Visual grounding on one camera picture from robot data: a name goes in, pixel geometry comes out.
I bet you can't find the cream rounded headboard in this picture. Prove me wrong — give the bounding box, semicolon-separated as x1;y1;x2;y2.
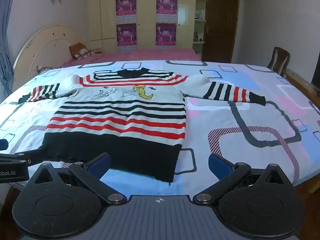
12;25;83;77

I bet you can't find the cream wardrobe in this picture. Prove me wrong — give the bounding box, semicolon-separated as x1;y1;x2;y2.
86;0;197;54

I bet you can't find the black television screen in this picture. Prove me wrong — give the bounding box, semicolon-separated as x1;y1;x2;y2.
311;52;320;92

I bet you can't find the orange pillow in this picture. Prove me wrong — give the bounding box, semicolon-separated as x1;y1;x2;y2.
69;42;90;60

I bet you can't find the striped knit sweater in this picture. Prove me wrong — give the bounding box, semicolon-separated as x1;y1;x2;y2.
19;67;267;183

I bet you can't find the floral pillow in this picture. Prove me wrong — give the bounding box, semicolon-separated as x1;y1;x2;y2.
37;65;63;74

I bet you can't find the wooden chair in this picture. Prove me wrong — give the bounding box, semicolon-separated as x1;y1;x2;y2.
267;47;291;77

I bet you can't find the pink bed cover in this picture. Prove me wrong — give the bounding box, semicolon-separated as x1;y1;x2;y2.
59;48;202;68

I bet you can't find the patterned bed sheet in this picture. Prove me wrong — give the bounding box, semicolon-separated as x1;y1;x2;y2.
0;59;320;188

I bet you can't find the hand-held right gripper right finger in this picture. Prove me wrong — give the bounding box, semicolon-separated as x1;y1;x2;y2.
192;153;290;205

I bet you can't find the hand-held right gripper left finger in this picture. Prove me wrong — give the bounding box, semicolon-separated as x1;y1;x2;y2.
33;152;127;205

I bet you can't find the purple wall poster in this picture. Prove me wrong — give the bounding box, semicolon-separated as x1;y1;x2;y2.
155;23;177;49
116;23;138;53
156;0;178;23
115;0;137;23

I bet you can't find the blue curtain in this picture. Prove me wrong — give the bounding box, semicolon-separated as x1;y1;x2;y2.
0;0;18;100

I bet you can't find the wooden bed frame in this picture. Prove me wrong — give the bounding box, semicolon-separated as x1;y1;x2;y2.
285;69;320;194

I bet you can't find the cream corner shelf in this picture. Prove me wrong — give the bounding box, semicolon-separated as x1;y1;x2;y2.
192;0;208;58

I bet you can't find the brown wooden door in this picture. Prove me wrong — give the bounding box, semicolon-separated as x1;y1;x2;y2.
201;0;240;63

